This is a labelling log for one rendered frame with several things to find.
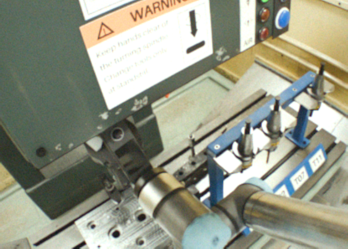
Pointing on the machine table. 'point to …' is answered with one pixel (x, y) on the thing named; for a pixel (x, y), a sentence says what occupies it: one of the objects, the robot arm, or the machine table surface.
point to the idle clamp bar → (196, 162)
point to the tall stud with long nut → (191, 144)
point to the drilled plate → (153, 232)
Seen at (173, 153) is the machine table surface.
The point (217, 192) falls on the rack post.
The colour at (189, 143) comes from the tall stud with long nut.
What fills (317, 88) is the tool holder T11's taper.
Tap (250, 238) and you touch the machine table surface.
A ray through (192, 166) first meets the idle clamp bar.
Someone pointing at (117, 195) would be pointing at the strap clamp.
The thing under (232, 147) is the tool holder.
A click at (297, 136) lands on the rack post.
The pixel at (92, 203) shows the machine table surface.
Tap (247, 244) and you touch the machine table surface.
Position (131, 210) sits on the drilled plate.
